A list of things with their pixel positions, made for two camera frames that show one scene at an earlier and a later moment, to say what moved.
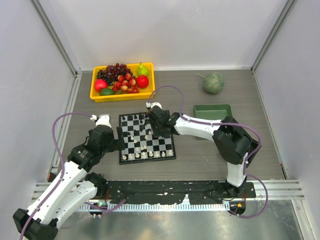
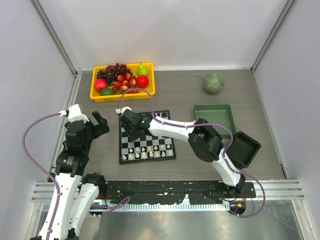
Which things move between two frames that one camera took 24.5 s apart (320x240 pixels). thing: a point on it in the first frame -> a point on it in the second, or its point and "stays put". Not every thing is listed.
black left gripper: [117, 144] -> [100, 129]
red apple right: [142, 81] stays put
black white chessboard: [141, 145] stays put
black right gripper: [156, 133] -> [131, 137]
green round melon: [213, 83] stays put
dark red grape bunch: [111, 73] stays put
